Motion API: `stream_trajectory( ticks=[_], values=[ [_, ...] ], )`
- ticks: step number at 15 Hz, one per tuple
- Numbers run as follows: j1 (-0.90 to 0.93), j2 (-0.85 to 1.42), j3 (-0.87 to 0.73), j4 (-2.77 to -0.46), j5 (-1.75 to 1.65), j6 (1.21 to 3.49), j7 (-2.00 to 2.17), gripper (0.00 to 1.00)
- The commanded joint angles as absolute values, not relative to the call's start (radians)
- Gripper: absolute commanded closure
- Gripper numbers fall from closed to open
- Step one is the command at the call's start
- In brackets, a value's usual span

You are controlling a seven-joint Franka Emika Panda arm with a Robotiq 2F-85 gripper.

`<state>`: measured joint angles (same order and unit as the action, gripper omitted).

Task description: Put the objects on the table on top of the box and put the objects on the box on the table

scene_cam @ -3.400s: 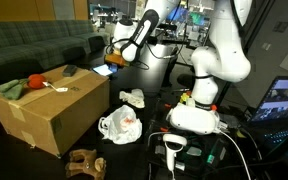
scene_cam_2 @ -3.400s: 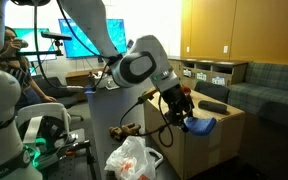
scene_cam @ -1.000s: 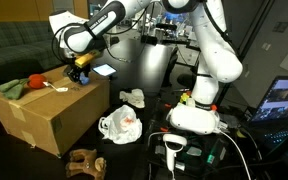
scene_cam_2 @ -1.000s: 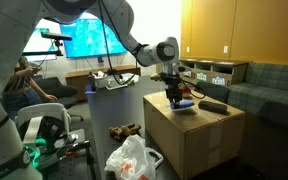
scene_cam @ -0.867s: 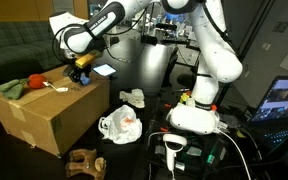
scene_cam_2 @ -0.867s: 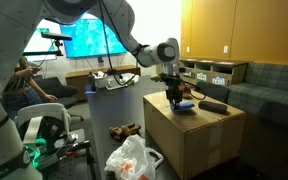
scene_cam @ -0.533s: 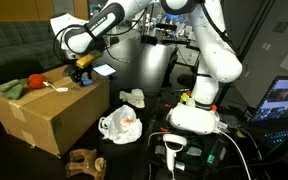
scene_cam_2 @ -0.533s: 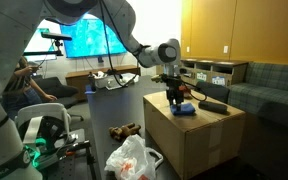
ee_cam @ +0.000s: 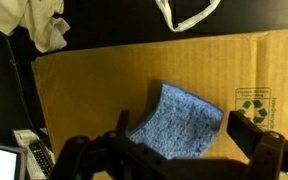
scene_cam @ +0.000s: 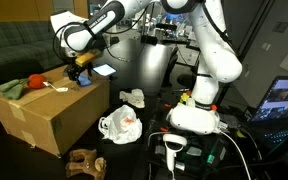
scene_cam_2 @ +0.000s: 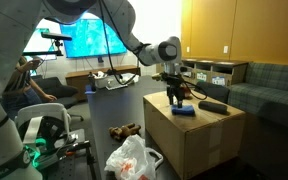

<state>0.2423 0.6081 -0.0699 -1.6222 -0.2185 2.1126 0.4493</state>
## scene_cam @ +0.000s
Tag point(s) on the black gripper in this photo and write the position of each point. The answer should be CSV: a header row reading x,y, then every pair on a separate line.
x,y
73,71

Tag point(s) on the white cloth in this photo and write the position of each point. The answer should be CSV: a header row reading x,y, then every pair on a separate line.
x,y
135,97

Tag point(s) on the white plastic bag orange print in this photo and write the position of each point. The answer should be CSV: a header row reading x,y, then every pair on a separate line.
x,y
122,126

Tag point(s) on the blue knitted cloth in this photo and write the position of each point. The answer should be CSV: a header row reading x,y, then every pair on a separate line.
x,y
84,80

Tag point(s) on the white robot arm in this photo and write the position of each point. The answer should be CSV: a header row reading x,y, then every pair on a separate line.
x,y
218,61

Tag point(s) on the large cardboard box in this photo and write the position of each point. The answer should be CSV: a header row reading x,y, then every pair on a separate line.
x,y
54,118

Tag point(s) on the tablet with lit screen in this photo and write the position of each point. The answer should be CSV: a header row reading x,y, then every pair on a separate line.
x,y
104,70

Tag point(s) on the green plaid sofa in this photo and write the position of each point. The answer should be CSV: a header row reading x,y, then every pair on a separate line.
x,y
28,40

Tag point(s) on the red plush carrot toy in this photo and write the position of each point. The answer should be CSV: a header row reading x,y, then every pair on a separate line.
x,y
13,89

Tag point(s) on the brown plush moose toy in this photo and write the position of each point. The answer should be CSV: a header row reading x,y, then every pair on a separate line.
x,y
86,161

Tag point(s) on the white VR headset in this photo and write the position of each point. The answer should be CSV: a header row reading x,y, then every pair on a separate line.
x,y
199,121

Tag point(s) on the white VR controller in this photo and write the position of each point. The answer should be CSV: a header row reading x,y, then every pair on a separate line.
x,y
173,143

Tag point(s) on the open laptop computer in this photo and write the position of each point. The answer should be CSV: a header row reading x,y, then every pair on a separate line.
x,y
269,122

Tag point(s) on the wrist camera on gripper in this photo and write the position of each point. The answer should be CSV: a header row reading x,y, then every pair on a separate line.
x,y
88,57

